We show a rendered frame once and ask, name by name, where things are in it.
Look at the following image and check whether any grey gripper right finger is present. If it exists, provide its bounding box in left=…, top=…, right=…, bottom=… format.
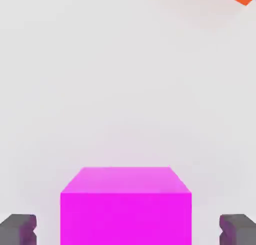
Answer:
left=219, top=213, right=256, bottom=245

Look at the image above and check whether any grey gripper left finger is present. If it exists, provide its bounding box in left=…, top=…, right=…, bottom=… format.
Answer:
left=0, top=213, right=38, bottom=245

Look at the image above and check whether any small magenta cube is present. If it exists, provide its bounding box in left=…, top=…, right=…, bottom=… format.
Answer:
left=60, top=166, right=193, bottom=245

